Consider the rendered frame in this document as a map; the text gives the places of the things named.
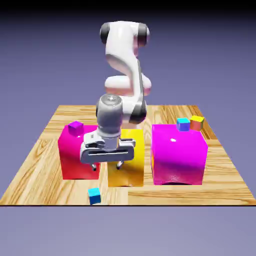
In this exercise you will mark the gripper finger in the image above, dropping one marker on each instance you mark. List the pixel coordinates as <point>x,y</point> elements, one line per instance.
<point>94,167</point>
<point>119,165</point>

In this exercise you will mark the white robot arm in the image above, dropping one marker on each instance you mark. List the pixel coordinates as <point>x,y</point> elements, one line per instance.
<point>122,50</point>

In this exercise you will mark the small orange cube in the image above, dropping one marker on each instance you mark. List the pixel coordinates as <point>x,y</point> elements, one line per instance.
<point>197,123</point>

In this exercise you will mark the large magenta box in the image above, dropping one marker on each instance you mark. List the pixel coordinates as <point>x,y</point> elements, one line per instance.
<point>178,156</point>

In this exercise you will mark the small light blue cube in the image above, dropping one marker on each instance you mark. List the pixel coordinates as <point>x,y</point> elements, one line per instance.
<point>183,125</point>

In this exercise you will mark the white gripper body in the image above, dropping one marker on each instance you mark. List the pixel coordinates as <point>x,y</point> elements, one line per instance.
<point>108,155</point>

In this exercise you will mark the large pink box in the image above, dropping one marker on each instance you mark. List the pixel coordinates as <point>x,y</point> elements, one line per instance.
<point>70,156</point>

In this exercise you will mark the large yellow box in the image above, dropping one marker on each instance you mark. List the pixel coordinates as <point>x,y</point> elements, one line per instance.
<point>136,170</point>

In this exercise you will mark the small purple cube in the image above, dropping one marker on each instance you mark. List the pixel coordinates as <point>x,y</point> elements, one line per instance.
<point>75,129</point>

